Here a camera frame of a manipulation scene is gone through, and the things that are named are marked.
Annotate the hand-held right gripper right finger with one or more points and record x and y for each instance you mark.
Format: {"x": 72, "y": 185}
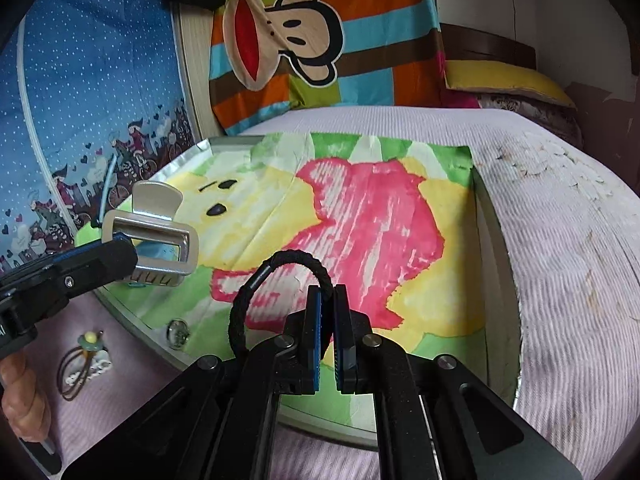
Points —
{"x": 345, "y": 340}

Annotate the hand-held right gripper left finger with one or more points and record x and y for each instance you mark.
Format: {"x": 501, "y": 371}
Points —
{"x": 314, "y": 340}

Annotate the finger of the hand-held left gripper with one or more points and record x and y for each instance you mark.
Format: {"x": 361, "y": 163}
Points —
{"x": 107, "y": 262}
{"x": 75, "y": 252}

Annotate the silver hair claw clip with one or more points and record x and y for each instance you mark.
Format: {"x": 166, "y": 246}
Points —
{"x": 147, "y": 195}

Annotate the colourful cartoon tray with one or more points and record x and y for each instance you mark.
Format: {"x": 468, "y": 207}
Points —
{"x": 496, "y": 240}

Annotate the person's left hand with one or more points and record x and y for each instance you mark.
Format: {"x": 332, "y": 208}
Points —
{"x": 22, "y": 400}

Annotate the colourful painted paper liner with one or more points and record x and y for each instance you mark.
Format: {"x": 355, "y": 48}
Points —
{"x": 375, "y": 210}

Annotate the blue dotted printed cloth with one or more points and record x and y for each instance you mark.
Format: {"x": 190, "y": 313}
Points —
{"x": 100, "y": 85}

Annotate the beige wooden board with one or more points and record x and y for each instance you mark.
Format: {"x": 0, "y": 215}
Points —
{"x": 195, "y": 60}

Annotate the magenta pillow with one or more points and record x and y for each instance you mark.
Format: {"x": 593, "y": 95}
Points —
{"x": 457, "y": 92}

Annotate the patterned pillow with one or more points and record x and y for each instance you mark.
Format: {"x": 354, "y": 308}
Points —
{"x": 540, "y": 115}

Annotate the yellow pillow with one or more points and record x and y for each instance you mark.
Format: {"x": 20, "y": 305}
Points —
{"x": 500, "y": 80}

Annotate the striped monkey print blanket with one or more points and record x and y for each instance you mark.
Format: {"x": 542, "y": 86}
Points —
{"x": 380, "y": 35}

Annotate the dark wooden headboard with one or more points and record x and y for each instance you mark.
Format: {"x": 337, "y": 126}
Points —
{"x": 490, "y": 45}

